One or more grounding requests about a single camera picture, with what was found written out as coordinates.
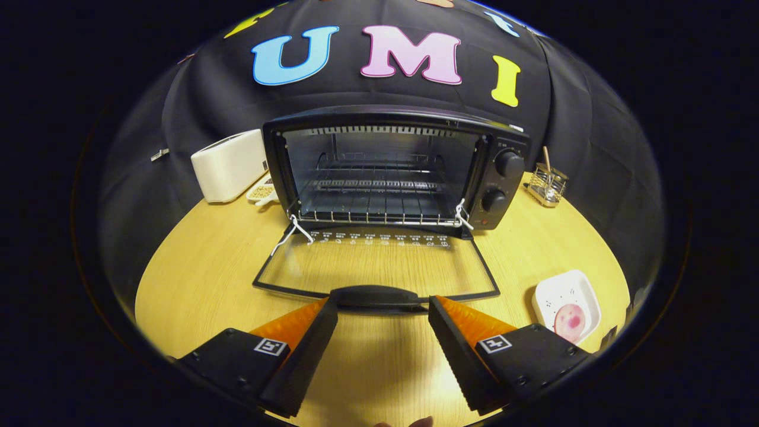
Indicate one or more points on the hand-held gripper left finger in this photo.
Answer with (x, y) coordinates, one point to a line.
(308, 356)

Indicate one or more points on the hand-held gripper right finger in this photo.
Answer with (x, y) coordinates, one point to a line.
(459, 362)

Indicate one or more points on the pink ham slice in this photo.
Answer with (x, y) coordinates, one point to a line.
(569, 320)

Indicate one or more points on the white square plate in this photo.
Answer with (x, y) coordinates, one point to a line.
(563, 290)

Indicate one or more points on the black toaster oven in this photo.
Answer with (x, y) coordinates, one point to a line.
(504, 181)

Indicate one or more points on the cream white toaster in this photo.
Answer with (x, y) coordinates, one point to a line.
(228, 166)

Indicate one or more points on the small dish of nuts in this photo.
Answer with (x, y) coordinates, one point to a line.
(261, 191)

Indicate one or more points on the wooden stick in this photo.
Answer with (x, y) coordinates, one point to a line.
(546, 157)

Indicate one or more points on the small metal clip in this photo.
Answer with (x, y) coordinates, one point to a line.
(159, 155)

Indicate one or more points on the black backdrop cloth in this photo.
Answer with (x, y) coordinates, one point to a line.
(195, 101)

